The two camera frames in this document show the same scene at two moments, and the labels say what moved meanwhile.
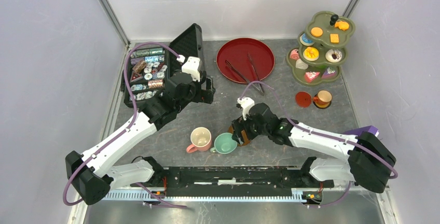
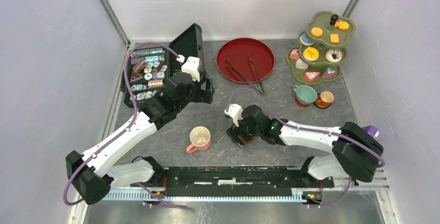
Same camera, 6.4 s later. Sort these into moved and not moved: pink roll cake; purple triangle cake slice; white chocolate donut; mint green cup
Moved: mint green cup
Not moved: purple triangle cake slice; pink roll cake; white chocolate donut
